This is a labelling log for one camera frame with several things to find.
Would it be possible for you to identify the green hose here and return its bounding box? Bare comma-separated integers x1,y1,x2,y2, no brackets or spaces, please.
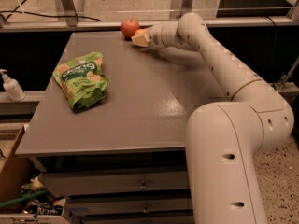
0,189,50,209

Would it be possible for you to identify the white pump bottle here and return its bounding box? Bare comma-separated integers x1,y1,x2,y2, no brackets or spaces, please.
0,69,25,102

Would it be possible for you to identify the red apple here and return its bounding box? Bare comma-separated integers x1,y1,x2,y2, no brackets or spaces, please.
121,19,140,38

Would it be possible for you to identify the orange fruit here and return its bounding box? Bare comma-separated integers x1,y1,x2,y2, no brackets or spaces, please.
135,29,148,36

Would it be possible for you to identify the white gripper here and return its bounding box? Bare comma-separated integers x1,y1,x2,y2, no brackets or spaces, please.
132,24,164,49

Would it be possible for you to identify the black cable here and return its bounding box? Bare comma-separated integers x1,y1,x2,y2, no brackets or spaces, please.
0,0,101,22

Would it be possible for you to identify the cardboard box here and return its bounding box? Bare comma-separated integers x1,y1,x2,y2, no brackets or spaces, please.
0,126,32,214

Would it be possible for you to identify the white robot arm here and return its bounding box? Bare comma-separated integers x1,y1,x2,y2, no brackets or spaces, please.
132,12,294,224

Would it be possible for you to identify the green chip bag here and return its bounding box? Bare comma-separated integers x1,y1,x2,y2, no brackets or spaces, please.
52,51,108,110

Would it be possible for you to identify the grey drawer cabinet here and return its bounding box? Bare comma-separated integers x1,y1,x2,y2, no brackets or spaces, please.
17,32,225,224

